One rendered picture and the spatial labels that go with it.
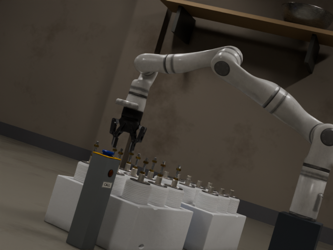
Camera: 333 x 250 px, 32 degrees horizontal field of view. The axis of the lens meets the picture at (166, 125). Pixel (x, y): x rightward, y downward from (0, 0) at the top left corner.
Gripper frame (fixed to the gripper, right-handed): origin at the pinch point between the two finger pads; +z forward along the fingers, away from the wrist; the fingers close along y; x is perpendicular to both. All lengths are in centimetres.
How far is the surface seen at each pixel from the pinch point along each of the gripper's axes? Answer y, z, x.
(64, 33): 227, -74, -267
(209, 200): -23, 13, -48
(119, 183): -4.1, 12.9, 2.1
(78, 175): 13.0, 15.2, 2.4
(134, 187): -12.1, 12.2, 6.6
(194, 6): 89, -113, -228
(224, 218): -29, 19, -56
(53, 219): 16.3, 33.1, 5.0
